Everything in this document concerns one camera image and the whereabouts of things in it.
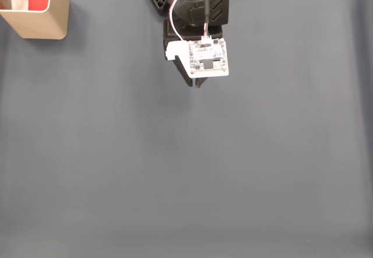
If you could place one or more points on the grey table mat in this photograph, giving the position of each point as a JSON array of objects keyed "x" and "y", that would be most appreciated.
[{"x": 116, "y": 153}]

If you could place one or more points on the beige box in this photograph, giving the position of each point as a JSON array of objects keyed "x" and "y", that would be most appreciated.
[{"x": 43, "y": 25}]

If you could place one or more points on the red cube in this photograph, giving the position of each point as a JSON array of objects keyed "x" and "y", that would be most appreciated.
[{"x": 38, "y": 3}]

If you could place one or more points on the camera board on white mount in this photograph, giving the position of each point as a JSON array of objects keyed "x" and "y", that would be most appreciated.
[{"x": 208, "y": 57}]

